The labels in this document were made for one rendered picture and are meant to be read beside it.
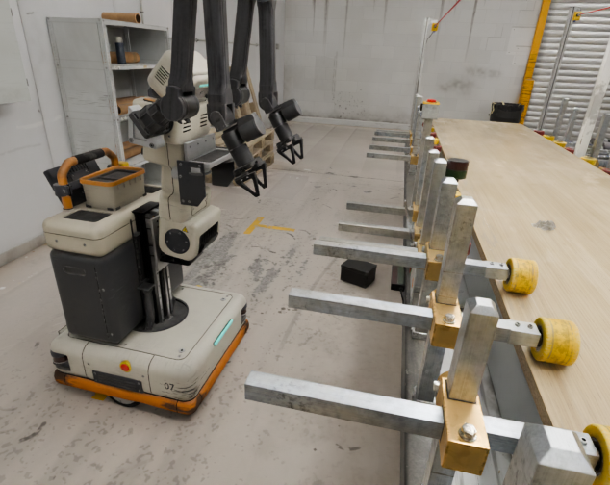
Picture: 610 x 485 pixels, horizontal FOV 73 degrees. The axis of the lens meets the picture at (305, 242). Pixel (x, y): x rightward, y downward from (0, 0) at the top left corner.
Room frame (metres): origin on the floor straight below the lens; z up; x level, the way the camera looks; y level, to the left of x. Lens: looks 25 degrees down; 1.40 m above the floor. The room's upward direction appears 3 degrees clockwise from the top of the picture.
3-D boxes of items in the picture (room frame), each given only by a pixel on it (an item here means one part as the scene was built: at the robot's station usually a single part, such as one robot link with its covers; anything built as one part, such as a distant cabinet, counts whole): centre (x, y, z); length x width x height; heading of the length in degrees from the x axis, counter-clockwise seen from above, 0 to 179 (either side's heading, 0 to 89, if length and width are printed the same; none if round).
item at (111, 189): (1.60, 0.78, 0.87); 0.23 x 0.15 x 0.11; 167
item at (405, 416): (0.42, -0.17, 0.95); 0.50 x 0.04 x 0.04; 78
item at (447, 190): (0.94, -0.33, 0.91); 0.04 x 0.04 x 0.48; 78
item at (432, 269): (0.91, -0.32, 0.95); 0.14 x 0.06 x 0.05; 168
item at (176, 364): (1.57, 0.67, 0.16); 0.67 x 0.64 x 0.25; 77
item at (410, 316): (0.66, -0.22, 0.95); 0.50 x 0.04 x 0.04; 78
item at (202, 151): (1.51, 0.38, 0.99); 0.28 x 0.16 x 0.22; 167
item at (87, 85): (3.63, 1.57, 0.78); 0.90 x 0.45 x 1.55; 168
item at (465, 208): (0.69, -0.28, 0.94); 0.04 x 0.04 x 0.48; 78
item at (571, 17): (3.71, -2.03, 1.25); 0.15 x 0.08 x 1.10; 168
